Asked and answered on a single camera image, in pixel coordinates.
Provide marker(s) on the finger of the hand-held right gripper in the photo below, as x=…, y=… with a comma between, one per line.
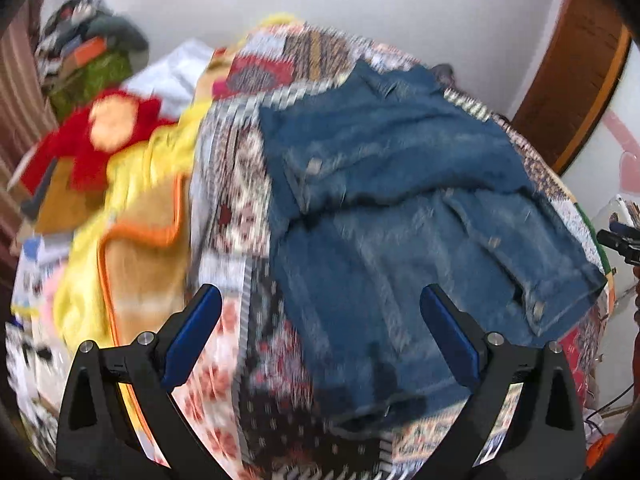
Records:
x=625, y=226
x=622, y=247

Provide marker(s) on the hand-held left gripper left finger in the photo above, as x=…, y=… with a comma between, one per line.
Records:
x=192, y=340

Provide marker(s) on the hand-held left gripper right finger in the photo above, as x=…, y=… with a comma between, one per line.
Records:
x=450, y=340

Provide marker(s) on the pile of clothes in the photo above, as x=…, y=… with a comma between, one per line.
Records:
x=65, y=20

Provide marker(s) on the scattered printed papers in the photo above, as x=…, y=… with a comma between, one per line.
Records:
x=35, y=360

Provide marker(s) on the patchwork bedspread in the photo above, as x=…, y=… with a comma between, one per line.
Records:
x=235, y=185

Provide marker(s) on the brown wooden door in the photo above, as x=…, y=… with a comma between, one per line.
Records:
x=575, y=60

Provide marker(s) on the yellow blanket with orange trim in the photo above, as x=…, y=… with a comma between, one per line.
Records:
x=135, y=175

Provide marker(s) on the orange object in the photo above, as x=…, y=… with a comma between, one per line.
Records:
x=599, y=452

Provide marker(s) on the brown cloth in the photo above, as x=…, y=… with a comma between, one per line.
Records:
x=60, y=200

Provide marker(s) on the red plush toy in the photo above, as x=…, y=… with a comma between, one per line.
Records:
x=65, y=145

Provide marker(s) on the white bed sheet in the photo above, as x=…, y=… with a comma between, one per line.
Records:
x=175, y=70

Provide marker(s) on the striped red curtain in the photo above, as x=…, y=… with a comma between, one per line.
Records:
x=20, y=110

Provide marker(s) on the pink heart wall sticker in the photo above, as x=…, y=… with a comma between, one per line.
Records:
x=625, y=160

